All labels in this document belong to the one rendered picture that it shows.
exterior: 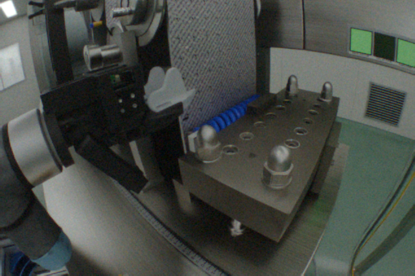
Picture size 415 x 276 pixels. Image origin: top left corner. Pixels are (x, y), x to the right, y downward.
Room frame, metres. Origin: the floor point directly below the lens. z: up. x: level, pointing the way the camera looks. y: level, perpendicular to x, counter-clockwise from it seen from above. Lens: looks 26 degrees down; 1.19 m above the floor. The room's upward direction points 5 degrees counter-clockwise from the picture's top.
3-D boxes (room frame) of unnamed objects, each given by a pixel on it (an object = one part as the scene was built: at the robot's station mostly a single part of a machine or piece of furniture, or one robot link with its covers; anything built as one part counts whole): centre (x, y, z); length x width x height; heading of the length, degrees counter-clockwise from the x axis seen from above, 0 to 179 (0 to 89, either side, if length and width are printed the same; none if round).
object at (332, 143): (0.24, -0.23, 0.97); 0.10 x 0.03 x 0.11; 136
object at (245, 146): (0.30, -0.15, 1.00); 0.40 x 0.16 x 0.06; 136
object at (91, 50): (0.28, 0.17, 1.18); 0.04 x 0.02 x 0.04; 46
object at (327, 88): (0.38, -0.30, 1.05); 0.04 x 0.04 x 0.04
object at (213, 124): (0.34, -0.05, 1.03); 0.21 x 0.04 x 0.03; 136
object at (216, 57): (0.35, -0.04, 1.12); 0.23 x 0.01 x 0.18; 136
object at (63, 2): (0.42, 0.33, 1.34); 0.06 x 0.03 x 0.03; 136
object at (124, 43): (0.30, 0.14, 1.05); 0.06 x 0.05 x 0.31; 136
